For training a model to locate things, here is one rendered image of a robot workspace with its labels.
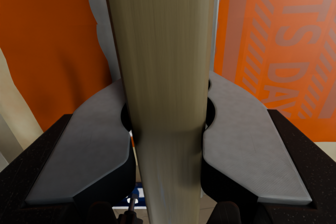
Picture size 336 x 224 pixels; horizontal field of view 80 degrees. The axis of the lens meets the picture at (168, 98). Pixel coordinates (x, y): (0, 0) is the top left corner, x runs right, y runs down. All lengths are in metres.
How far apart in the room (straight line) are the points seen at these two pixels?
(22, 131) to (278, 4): 0.41
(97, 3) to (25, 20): 0.09
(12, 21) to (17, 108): 0.14
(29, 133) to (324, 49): 0.45
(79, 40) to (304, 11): 0.26
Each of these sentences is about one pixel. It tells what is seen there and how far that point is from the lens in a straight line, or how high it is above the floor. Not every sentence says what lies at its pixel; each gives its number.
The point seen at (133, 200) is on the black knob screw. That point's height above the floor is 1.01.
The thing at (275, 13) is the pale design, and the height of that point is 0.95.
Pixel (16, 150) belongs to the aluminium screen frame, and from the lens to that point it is 0.44.
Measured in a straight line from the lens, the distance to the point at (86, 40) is 0.28.
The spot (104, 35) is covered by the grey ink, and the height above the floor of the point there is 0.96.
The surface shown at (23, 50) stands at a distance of 0.32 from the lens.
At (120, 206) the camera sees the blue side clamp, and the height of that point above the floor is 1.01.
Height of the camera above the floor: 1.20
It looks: 57 degrees down
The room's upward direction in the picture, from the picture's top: 177 degrees counter-clockwise
